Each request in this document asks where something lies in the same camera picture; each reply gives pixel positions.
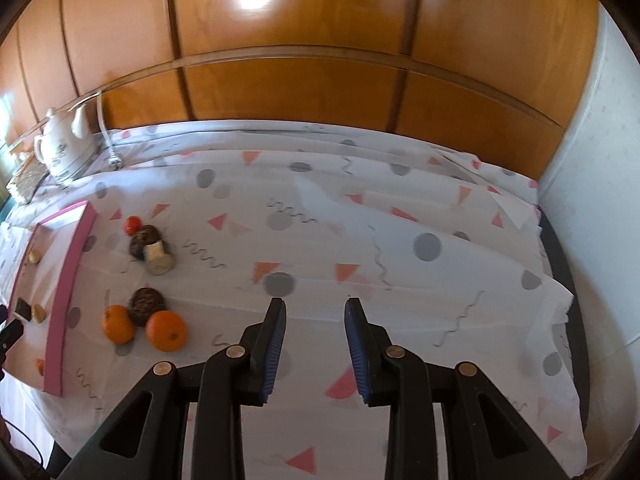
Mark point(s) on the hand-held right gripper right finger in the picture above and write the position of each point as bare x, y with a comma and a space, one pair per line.
356, 350

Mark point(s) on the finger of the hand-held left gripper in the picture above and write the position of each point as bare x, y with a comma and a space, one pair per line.
11, 332

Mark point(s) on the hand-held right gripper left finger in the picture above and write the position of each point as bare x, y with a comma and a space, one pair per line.
274, 350

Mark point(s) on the small yellow-green round fruit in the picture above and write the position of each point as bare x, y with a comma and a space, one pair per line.
38, 313
34, 256

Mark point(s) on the orange carrot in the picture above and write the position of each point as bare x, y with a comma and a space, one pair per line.
40, 366

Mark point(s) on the pink-rimmed white tray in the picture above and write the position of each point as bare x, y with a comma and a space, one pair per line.
45, 285

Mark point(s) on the orange with stem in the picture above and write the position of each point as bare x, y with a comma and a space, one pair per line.
118, 325

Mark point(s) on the stemless orange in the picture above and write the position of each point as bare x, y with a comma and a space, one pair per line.
166, 330

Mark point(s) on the dark brown halved fruit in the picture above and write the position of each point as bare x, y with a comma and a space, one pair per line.
146, 305
145, 239

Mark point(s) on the pale sugarcane piece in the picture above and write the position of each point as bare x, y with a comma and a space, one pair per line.
159, 259

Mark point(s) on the red tomato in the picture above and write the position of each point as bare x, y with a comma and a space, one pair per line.
132, 225

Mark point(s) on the ornate beige tissue box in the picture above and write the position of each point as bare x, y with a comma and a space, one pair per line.
27, 177

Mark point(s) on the white ceramic electric kettle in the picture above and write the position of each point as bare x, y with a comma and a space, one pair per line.
62, 152

